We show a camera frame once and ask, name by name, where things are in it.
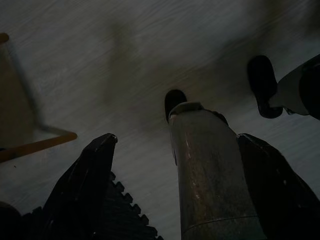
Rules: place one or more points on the silver robot left leg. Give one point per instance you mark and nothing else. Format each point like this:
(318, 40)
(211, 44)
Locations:
(212, 175)

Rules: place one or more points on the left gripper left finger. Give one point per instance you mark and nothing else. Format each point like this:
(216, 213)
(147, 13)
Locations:
(75, 195)

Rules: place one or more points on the white plastic chair wooden legs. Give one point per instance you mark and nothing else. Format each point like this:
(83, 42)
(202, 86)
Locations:
(37, 145)

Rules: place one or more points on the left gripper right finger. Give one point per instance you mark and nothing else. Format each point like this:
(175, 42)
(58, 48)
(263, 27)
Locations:
(282, 197)

